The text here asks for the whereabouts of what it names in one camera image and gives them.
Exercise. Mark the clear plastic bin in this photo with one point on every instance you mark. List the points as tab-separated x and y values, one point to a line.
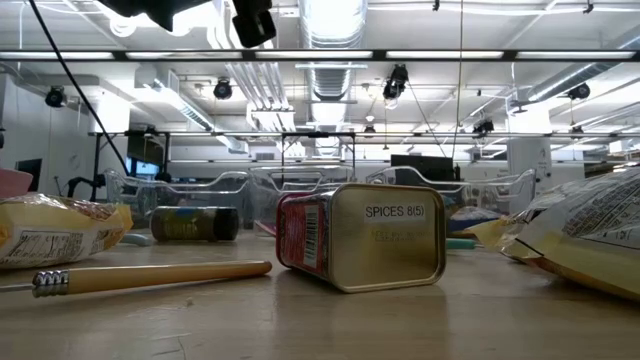
517	197
175	192
300	176

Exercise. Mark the green spice jar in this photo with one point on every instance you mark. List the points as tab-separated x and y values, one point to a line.
195	224

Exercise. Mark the purple spoon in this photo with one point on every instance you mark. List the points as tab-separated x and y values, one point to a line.
266	230

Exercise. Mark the gold red spice tin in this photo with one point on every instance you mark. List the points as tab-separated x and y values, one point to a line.
380	245

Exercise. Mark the blue snack bag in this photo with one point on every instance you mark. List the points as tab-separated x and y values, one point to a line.
472	217

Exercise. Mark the white yellow snack bag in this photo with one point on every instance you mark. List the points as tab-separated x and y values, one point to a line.
590	235

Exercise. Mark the black background robot arm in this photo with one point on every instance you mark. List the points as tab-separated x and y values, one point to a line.
85	182

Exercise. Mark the black ceiling spotlight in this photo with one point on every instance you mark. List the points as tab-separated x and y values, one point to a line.
222	90
483	126
369	130
580	91
396	82
55	97

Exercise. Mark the monitor with blue screen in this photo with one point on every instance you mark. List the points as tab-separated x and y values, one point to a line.
142	167

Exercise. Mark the black monitor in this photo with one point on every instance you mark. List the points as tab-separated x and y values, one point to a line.
425	167
30	172

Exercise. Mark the pink bowl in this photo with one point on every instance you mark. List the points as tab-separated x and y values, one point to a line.
12	182

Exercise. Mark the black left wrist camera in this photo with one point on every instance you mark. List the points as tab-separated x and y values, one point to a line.
254	22

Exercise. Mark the black background rig frame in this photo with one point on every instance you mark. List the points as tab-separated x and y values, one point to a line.
96	165

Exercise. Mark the silver ventilation duct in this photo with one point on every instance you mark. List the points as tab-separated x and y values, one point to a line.
332	30

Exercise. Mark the black overhead frame bar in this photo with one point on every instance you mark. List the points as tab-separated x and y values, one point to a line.
378	55

